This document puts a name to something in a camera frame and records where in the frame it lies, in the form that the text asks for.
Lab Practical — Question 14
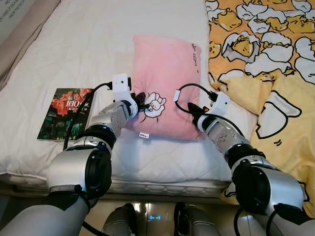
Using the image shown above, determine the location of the pink plush pillow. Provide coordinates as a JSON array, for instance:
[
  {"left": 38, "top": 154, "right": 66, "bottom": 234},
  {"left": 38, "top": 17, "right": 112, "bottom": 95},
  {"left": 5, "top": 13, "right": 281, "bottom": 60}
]
[{"left": 123, "top": 34, "right": 207, "bottom": 142}]

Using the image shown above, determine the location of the dark cover book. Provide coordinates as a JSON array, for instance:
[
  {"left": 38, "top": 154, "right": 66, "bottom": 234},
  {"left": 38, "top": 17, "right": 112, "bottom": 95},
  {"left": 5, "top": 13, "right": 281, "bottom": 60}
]
[{"left": 37, "top": 88, "right": 94, "bottom": 142}]

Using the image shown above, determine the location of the yellow cartoon egg blanket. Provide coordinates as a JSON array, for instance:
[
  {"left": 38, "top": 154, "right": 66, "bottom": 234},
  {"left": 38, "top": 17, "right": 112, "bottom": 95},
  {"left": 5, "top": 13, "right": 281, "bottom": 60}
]
[{"left": 204, "top": 0, "right": 315, "bottom": 217}]

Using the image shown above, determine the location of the white bed mattress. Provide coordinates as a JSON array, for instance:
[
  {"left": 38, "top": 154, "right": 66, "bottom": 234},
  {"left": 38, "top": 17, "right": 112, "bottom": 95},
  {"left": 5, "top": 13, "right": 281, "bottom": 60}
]
[{"left": 0, "top": 0, "right": 259, "bottom": 197}]

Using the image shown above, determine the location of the grey robot right leg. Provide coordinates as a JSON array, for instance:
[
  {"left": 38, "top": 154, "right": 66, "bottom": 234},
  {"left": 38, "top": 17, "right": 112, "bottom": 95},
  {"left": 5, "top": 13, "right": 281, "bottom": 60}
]
[{"left": 173, "top": 203, "right": 217, "bottom": 236}]

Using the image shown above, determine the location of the grey robot leg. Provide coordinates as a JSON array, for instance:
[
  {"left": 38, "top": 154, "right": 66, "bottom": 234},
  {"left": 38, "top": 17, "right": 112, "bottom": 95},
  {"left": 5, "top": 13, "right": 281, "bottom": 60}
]
[
  {"left": 173, "top": 203, "right": 217, "bottom": 236},
  {"left": 101, "top": 203, "right": 138, "bottom": 236}
]

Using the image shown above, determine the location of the grey robot left leg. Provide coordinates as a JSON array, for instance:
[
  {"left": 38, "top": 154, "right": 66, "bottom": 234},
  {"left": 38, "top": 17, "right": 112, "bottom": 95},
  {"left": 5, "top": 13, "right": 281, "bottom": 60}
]
[{"left": 101, "top": 203, "right": 138, "bottom": 236}]

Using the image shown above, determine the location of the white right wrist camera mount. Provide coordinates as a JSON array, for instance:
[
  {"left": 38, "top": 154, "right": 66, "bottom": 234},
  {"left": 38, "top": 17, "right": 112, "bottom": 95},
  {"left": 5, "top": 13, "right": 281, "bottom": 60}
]
[{"left": 209, "top": 92, "right": 231, "bottom": 118}]

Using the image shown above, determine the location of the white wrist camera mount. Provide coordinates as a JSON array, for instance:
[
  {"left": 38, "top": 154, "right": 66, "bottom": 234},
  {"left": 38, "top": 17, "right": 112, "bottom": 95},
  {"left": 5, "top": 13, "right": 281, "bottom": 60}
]
[
  {"left": 209, "top": 92, "right": 231, "bottom": 118},
  {"left": 112, "top": 74, "right": 132, "bottom": 105}
]

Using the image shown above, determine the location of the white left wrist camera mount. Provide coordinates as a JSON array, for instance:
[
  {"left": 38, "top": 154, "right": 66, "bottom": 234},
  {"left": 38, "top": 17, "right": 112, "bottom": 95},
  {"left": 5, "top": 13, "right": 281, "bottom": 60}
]
[{"left": 112, "top": 74, "right": 132, "bottom": 105}]

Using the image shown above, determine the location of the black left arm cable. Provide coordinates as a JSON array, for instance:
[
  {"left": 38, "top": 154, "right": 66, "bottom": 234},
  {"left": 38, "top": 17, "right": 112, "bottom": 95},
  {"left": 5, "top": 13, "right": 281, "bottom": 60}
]
[{"left": 63, "top": 82, "right": 115, "bottom": 150}]

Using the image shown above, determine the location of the beige padded bed frame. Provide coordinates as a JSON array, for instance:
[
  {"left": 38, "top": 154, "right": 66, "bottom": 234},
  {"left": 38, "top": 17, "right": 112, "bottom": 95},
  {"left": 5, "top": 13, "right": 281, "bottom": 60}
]
[{"left": 0, "top": 0, "right": 62, "bottom": 91}]

